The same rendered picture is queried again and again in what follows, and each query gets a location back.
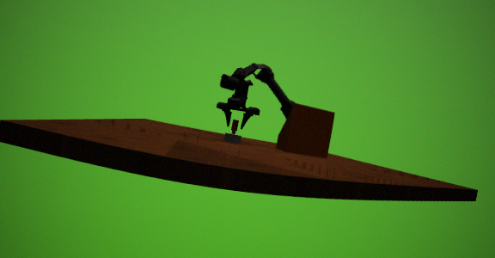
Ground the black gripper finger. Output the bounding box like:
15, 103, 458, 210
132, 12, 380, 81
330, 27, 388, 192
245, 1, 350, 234
222, 109, 232, 126
241, 113, 252, 129

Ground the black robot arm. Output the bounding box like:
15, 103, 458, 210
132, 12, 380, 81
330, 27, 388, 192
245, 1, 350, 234
219, 63, 295, 119

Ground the red cylinder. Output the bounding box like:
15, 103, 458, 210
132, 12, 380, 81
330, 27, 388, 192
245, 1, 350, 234
231, 120, 239, 131

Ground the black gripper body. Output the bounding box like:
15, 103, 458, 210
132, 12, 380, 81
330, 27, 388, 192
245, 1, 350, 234
217, 92, 260, 115

